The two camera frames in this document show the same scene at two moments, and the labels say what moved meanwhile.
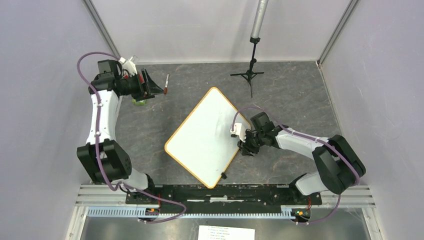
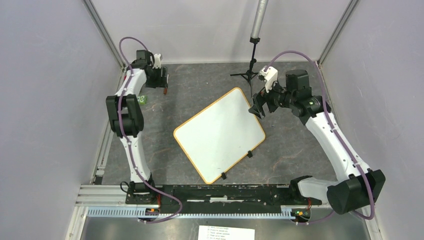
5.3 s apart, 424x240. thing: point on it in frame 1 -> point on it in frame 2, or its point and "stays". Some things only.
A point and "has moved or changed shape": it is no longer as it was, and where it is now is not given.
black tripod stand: [248, 75] stays
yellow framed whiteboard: [203, 142] has moved or changed shape
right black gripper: [246, 149] -> [259, 99]
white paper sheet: [217, 233] stays
